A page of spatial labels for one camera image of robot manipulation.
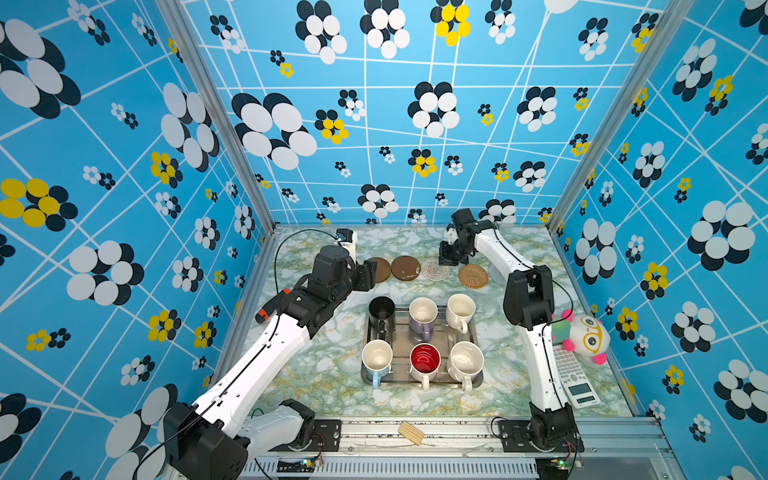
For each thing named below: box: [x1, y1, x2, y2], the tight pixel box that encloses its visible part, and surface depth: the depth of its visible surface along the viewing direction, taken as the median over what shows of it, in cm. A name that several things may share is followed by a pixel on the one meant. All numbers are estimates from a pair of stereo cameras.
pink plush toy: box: [562, 309, 611, 365], surface depth 85 cm
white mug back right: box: [446, 293, 476, 334], surface depth 90 cm
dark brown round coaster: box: [368, 257, 391, 283], surface depth 110 cm
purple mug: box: [408, 297, 438, 343], surface depth 91 cm
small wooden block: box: [398, 421, 425, 447], surface depth 75 cm
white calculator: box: [553, 345, 601, 410], surface depth 82 cm
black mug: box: [368, 296, 396, 343], surface depth 90 cm
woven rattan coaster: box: [458, 264, 489, 289], surface depth 107 cm
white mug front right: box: [447, 341, 485, 394], surface depth 81 cm
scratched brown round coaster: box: [390, 255, 421, 281], surface depth 108 cm
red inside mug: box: [409, 342, 442, 391], surface depth 82 cm
